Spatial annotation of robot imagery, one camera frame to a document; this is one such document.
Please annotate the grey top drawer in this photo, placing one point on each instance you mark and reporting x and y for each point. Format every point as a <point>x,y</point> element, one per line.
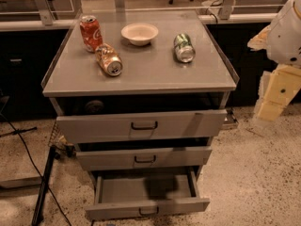
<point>141,126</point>

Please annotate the grey bottom drawer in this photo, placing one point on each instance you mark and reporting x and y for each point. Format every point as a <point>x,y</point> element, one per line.
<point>138,193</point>

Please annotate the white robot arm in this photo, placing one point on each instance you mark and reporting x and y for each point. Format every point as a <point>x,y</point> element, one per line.
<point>281,40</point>

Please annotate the white bowl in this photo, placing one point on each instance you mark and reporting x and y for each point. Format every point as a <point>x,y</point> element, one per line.
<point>139,34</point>

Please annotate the black round object in drawer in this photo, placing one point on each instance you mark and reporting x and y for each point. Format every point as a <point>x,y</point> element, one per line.
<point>94,107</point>

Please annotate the grey drawer cabinet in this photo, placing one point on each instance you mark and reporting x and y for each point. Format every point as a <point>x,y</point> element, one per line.
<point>152,79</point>

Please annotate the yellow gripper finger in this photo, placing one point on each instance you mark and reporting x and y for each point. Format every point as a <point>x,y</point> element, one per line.
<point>259,41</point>
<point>276,91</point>

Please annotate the crushed orange soda can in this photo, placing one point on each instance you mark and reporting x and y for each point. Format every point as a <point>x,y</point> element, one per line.
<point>109,60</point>

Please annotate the black stand leg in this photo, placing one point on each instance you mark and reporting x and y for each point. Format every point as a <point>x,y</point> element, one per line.
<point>37,217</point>

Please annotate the grey drawer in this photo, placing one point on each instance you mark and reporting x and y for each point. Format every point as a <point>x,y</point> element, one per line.
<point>144,158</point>
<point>138,193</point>
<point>141,126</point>

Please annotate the green soda can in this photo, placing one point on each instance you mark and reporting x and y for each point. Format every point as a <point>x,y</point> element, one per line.
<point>183,48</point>

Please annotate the wire basket on floor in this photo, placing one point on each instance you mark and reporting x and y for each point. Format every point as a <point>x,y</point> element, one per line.
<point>58,141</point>

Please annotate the red soda can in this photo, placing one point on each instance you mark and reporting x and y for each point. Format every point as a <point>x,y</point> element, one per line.
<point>91,32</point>

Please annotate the white railing bar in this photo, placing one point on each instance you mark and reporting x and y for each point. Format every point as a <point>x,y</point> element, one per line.
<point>206,19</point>

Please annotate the grey middle drawer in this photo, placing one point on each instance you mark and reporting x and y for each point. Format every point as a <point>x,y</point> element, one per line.
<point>144,158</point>

